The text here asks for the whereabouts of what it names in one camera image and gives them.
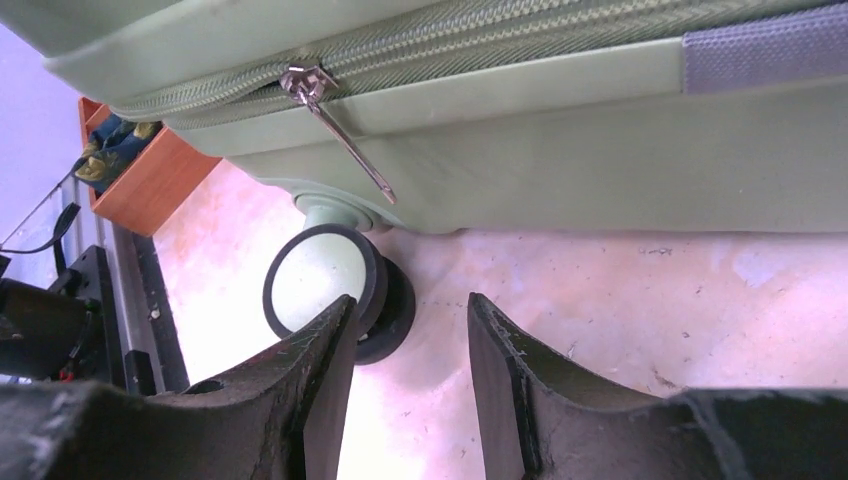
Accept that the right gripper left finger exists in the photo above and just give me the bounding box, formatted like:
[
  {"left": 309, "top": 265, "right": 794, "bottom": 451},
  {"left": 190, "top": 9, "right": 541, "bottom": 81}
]
[{"left": 1, "top": 295, "right": 357, "bottom": 479}]

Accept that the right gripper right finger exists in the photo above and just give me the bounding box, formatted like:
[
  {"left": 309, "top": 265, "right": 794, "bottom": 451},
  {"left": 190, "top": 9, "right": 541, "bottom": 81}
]
[{"left": 467, "top": 293, "right": 847, "bottom": 479}]

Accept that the green suitcase blue lining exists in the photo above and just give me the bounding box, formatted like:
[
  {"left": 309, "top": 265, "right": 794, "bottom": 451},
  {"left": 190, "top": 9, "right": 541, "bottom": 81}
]
[{"left": 1, "top": 1, "right": 847, "bottom": 362}]

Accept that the silver zipper pull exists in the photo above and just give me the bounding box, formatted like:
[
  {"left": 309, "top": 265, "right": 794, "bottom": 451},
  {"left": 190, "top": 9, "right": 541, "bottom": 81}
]
[{"left": 279, "top": 62, "right": 397, "bottom": 204}]

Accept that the orange wooden tray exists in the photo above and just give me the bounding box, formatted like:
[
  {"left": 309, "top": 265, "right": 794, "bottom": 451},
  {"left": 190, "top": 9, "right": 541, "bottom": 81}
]
[{"left": 78, "top": 97, "right": 220, "bottom": 237}]

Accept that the patterned item in tray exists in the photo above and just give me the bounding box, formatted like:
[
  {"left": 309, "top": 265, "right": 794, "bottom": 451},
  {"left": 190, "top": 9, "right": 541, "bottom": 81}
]
[{"left": 70, "top": 114, "right": 163, "bottom": 193}]

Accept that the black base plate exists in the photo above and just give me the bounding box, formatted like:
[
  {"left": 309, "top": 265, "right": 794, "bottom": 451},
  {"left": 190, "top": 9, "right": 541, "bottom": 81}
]
[{"left": 1, "top": 230, "right": 190, "bottom": 396}]

